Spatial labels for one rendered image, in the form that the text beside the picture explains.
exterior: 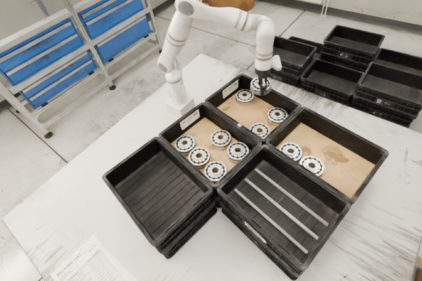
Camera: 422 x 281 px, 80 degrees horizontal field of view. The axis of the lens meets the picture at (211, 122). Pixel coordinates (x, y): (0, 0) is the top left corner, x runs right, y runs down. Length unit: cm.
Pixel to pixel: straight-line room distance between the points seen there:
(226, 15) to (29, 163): 239
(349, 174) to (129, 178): 98
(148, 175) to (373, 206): 101
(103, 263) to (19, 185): 167
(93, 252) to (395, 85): 217
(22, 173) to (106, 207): 160
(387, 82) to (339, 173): 120
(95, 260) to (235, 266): 59
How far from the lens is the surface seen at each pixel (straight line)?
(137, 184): 123
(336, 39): 266
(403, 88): 229
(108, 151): 158
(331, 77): 238
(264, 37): 103
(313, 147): 128
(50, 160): 281
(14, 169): 299
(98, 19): 289
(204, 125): 134
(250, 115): 137
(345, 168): 125
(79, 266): 135
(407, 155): 158
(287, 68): 217
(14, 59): 267
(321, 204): 115
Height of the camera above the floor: 185
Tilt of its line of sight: 49 degrees down
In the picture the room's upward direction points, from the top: 9 degrees counter-clockwise
